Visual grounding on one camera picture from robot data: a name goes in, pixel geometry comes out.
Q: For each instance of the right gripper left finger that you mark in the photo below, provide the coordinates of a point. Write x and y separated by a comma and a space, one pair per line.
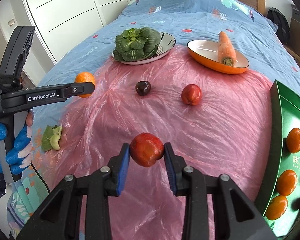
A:
58, 217

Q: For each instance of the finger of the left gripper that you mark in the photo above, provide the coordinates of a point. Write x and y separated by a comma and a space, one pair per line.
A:
65, 91

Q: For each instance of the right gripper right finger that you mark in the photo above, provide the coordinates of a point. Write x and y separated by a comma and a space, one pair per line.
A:
235, 216

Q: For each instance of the orange fruit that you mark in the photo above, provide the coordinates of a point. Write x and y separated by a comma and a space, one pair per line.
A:
286, 183
85, 77
276, 207

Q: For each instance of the dark plum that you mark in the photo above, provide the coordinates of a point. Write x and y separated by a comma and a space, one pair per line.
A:
143, 88

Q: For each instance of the red apple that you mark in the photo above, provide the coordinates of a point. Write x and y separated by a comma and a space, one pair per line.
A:
145, 149
191, 95

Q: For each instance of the left blue gloved hand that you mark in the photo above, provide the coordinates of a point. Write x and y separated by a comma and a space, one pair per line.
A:
19, 157

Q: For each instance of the bok choy stem piece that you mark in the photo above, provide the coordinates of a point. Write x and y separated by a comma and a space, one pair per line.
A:
51, 138

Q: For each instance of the white wardrobe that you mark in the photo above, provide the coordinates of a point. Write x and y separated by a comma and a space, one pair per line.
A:
60, 26

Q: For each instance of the green bok choy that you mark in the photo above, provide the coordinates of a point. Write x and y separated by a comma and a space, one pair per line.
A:
136, 44

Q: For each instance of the pink plastic sheet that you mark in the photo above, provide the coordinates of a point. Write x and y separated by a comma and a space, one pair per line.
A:
227, 132

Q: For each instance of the orange in tray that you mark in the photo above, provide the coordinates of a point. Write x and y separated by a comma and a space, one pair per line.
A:
293, 140

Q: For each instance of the silver metal plate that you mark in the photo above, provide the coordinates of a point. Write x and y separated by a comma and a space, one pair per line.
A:
166, 44

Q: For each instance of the green rectangular tray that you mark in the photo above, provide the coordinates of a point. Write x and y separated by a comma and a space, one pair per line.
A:
285, 109

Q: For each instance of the orange oval dish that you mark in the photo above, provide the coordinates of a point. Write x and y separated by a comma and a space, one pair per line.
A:
205, 53

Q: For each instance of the blue patterned bedspread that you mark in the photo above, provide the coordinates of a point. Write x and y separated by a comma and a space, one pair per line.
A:
250, 32

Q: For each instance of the carrot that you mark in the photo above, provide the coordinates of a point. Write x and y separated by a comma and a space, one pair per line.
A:
226, 52

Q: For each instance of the black backpack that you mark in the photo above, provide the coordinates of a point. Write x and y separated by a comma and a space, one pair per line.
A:
283, 29

